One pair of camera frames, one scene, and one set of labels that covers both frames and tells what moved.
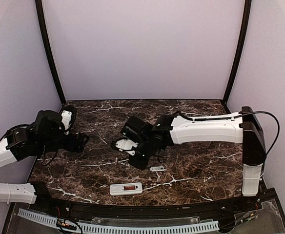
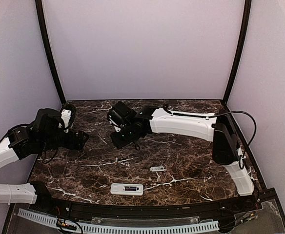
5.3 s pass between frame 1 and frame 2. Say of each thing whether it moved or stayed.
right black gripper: moved
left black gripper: stayed
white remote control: stayed
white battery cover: stayed
